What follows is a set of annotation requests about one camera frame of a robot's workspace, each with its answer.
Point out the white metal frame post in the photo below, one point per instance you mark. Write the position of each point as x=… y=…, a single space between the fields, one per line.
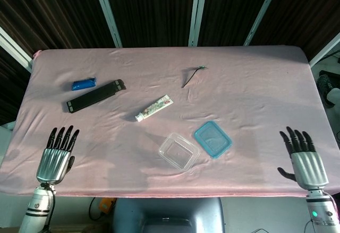
x=16 y=50
x=261 y=12
x=107 y=12
x=325 y=48
x=197 y=12

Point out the blue container lid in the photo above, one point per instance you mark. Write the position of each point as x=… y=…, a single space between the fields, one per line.
x=213 y=139

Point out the black rectangular bar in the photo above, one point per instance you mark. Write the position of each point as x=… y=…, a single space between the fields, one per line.
x=93 y=95

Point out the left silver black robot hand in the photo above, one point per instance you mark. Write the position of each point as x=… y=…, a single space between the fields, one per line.
x=53 y=165

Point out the dark brown pleated curtain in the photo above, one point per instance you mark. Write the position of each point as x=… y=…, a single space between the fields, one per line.
x=154 y=4

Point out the dark sneaker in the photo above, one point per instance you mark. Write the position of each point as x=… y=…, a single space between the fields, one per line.
x=325 y=87

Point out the white toothpaste tube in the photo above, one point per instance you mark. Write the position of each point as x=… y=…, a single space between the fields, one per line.
x=154 y=108

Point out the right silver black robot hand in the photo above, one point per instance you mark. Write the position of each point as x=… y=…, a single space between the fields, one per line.
x=309 y=169

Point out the blue plastic packet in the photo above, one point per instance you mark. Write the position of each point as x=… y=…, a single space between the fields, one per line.
x=83 y=83

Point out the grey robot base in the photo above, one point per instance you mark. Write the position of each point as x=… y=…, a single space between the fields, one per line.
x=170 y=214

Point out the pink tablecloth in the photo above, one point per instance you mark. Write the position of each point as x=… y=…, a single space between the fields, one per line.
x=239 y=97

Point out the orange device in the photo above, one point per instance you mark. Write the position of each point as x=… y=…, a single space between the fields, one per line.
x=106 y=205

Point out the clear plastic container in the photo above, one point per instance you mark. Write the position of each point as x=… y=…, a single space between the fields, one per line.
x=179 y=152

